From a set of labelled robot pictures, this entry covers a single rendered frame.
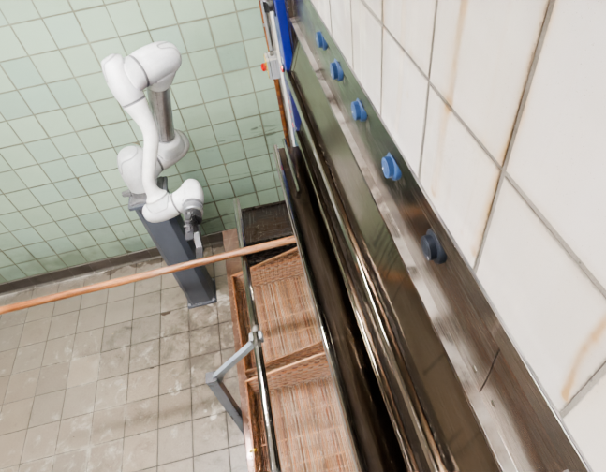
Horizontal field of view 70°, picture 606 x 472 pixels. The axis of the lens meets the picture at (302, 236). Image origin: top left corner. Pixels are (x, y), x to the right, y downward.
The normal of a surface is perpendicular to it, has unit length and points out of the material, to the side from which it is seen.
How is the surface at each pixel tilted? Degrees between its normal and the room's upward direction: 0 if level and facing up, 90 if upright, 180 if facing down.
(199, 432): 0
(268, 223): 0
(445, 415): 70
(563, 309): 90
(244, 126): 90
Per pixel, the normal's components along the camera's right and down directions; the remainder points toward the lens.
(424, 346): -0.95, 0.01
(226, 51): 0.20, 0.72
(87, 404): -0.12, -0.66
